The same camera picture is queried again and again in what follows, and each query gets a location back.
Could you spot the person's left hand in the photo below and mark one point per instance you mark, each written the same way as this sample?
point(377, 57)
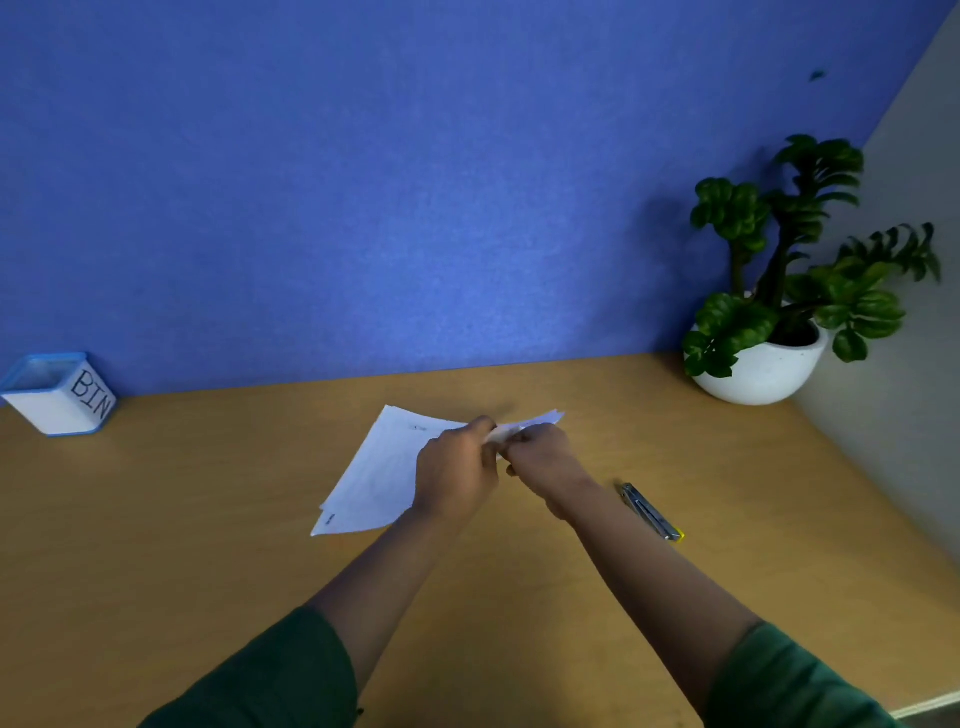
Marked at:
point(454, 476)

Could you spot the person's right hand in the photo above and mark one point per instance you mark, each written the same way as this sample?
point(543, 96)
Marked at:
point(546, 465)

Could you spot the person's right fingers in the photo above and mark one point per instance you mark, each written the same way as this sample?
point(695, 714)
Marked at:
point(513, 456)

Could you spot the person's left thumb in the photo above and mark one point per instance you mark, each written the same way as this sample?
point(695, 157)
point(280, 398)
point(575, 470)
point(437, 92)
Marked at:
point(484, 426)

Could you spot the white paper sheets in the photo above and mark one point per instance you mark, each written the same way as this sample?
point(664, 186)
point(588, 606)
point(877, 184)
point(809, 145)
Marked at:
point(379, 472)

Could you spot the person's left forearm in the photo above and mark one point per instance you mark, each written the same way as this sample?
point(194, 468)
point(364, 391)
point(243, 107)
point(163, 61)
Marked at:
point(322, 637)

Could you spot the person's right forearm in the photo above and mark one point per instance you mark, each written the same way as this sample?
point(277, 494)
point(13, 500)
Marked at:
point(697, 615)

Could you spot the silver staple remover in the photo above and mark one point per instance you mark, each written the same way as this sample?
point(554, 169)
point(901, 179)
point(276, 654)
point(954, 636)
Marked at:
point(649, 513)

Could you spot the white round plant pot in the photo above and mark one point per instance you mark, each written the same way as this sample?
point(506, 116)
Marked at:
point(761, 369)

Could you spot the green potted plant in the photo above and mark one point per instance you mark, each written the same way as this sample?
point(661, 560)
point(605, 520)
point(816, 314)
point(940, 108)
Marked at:
point(795, 262)

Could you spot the white bin with blue rim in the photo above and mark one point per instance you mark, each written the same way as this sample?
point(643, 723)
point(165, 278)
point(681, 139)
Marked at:
point(58, 394)

